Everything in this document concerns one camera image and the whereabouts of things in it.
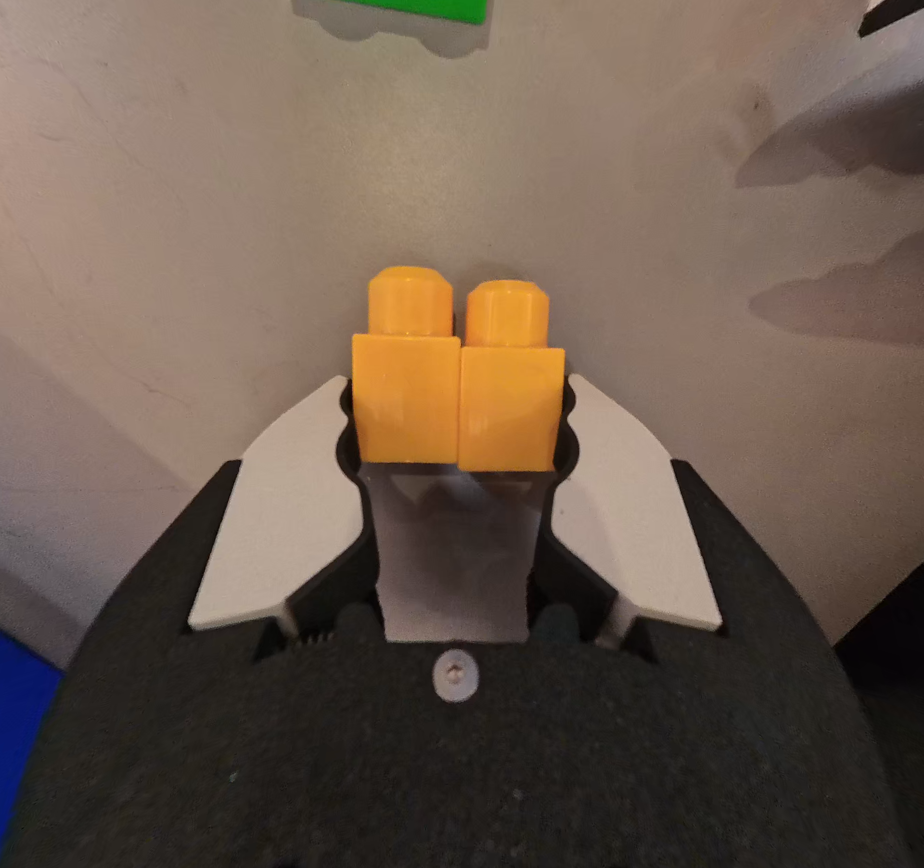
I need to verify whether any blue plastic bin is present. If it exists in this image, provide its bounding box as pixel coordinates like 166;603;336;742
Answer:
0;628;64;833

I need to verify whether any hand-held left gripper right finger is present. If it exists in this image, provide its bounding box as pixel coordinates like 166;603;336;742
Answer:
536;374;724;652

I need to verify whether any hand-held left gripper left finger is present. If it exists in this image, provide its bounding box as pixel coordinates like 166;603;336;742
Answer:
188;376;380;656

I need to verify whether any grey desk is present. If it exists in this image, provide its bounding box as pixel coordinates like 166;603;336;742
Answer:
0;0;924;670

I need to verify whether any yellow toy block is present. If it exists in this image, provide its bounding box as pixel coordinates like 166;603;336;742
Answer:
351;265;463;465
458;279;566;473

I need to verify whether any person's dark sweatshirt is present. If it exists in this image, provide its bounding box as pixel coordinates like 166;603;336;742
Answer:
834;579;924;868

